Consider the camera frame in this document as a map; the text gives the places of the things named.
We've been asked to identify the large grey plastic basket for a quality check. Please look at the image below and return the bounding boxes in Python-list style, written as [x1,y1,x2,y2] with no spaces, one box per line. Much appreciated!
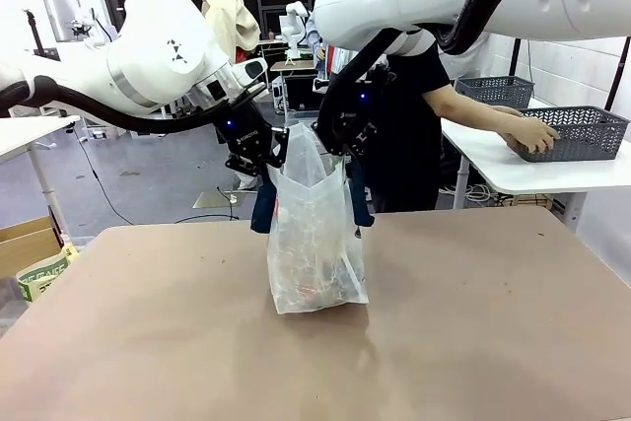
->
[504,105,631,164]

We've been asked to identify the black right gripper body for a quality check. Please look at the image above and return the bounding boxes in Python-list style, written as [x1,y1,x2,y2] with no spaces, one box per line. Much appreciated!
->
[318,75,385,141]

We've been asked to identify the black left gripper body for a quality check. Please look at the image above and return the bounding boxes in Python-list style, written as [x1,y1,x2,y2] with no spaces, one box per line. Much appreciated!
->
[214,103,275,162]

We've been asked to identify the white side table with baskets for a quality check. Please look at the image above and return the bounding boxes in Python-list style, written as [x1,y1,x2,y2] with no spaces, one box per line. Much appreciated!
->
[440,95,631,236]

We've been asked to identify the black tripod stand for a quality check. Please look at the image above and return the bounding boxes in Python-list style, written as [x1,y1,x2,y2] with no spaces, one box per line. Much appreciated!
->
[22,7,50,55]

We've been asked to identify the person in beige coat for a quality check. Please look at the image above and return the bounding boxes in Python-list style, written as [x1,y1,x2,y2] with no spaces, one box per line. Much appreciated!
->
[190,0,262,68]

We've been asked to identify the black equipment case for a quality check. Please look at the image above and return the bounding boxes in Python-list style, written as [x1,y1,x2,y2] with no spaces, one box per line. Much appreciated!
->
[281,74,327,112]

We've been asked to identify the black slanted pole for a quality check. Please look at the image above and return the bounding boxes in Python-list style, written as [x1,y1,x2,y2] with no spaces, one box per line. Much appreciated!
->
[603,35,631,111]

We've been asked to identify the small grey plastic basket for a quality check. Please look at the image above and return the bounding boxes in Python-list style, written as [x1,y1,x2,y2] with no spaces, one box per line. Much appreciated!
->
[455,75,536,110]

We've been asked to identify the black cable hose right arm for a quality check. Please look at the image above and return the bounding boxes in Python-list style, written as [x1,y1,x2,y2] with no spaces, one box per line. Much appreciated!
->
[315,0,552,139]

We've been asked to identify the person in blue shirt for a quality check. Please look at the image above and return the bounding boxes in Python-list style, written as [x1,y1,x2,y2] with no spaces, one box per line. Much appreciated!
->
[304,11,346,78]

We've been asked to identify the green and white sack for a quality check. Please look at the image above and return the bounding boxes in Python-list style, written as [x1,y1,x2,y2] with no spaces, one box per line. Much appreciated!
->
[16,242,80,305]

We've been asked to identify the person in black clothes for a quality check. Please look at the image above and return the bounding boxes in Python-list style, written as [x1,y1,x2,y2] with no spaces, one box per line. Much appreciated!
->
[341,0,457,214]

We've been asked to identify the person's right hand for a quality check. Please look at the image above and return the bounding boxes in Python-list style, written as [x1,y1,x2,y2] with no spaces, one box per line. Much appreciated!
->
[502,115,562,155]

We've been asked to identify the person's right forearm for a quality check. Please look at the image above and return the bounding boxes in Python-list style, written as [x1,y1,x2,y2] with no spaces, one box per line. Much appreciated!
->
[427,84,525,142]

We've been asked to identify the empty white side table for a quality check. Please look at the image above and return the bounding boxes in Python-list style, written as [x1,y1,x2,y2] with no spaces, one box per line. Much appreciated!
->
[0,113,83,245]

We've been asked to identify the black cable hose left arm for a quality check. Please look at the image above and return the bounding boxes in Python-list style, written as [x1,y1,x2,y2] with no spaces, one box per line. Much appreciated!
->
[0,74,233,136]

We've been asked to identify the brown cardboard box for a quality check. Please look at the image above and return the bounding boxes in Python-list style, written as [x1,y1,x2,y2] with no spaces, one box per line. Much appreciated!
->
[0,216,66,280]

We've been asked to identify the metal floor plate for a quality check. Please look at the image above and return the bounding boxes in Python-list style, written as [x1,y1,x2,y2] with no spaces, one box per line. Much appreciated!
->
[191,190,244,210]

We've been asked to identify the black cable hose arm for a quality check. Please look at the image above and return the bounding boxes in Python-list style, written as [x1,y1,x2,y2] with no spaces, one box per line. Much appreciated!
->
[315,0,552,139]
[0,74,233,136]

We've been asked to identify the white cables on floor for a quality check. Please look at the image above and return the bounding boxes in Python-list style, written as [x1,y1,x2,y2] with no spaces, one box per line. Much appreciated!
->
[441,182,504,204]

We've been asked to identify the white mesh bag blue handles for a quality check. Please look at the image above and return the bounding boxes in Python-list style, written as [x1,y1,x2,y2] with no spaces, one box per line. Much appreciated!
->
[249,121,377,316]

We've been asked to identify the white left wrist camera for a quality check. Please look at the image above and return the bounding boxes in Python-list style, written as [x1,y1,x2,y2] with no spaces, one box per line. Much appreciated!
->
[230,57,270,90]

